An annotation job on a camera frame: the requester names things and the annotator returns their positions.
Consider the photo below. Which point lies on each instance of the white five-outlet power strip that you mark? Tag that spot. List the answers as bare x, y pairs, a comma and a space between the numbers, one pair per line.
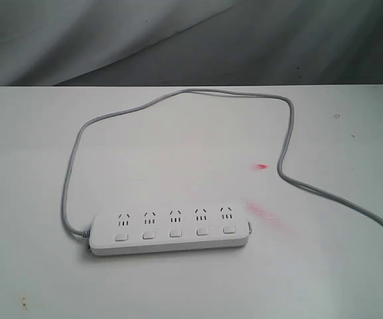
169, 229

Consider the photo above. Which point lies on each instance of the grey backdrop cloth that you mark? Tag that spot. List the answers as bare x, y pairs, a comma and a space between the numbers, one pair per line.
190, 43

